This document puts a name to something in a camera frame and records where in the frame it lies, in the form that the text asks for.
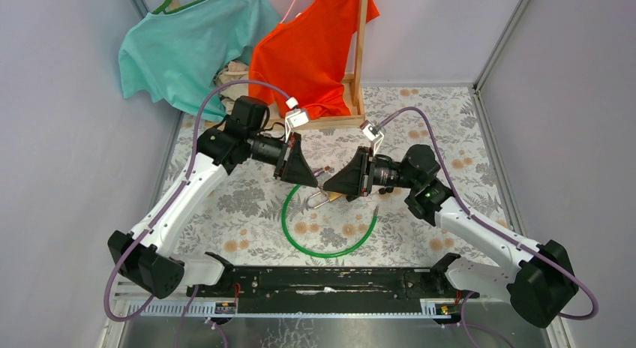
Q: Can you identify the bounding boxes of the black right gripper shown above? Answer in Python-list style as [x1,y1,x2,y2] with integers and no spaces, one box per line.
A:
[323,146,418,197]

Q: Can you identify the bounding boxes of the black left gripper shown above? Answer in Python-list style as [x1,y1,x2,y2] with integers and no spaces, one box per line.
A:
[245,130,318,188]

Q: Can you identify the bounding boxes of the brass padlock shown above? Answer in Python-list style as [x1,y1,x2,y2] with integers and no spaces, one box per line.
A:
[305,190,343,210]

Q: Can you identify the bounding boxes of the green cable lock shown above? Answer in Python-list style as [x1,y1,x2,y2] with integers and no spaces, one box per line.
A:
[280,184,379,260]

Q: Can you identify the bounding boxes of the black head keys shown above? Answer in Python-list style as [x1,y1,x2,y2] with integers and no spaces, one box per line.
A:
[378,187,394,195]

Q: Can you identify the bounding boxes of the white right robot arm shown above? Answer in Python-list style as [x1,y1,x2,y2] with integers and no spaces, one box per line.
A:
[323,144,579,328]

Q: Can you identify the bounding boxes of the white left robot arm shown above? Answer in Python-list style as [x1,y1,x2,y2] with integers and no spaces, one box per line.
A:
[107,96,317,299]

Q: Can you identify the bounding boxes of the wooden clothes rack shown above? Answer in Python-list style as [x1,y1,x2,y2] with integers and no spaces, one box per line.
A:
[155,0,368,129]

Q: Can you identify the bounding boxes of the orange t-shirt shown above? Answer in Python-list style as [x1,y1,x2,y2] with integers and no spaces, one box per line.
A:
[249,0,360,119]

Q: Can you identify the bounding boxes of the beige crumpled cloth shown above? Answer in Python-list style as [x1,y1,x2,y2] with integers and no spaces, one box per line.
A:
[213,60,249,115]

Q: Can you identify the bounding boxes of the pink clothes hanger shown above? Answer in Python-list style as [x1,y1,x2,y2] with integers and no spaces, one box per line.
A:
[279,0,298,24]

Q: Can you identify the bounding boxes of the teal t-shirt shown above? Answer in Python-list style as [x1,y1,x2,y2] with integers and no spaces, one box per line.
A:
[118,0,281,116]

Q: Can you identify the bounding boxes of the green clothes hanger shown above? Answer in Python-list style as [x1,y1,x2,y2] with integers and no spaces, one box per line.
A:
[151,0,219,15]

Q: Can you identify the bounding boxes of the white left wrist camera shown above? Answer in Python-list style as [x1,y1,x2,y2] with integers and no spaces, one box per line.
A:
[283,97,311,143]

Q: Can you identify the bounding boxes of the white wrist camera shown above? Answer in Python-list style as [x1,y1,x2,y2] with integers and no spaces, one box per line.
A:
[283,97,311,143]
[360,120,385,155]

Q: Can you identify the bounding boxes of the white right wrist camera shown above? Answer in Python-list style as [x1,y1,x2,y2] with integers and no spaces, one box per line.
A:
[360,120,385,155]

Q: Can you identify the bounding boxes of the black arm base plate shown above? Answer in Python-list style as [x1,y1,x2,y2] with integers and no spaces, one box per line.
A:
[187,266,467,315]

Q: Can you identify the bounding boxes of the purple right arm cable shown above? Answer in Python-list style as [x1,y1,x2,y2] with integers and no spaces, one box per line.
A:
[367,106,600,348]

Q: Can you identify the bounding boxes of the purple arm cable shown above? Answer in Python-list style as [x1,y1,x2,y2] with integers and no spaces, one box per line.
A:
[103,79,299,348]
[367,106,600,348]

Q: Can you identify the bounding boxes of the slotted metal cable rail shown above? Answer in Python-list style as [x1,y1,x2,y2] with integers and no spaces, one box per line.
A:
[130,293,453,320]

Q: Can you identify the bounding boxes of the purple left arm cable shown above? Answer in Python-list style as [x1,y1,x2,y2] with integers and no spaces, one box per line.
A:
[103,79,299,348]

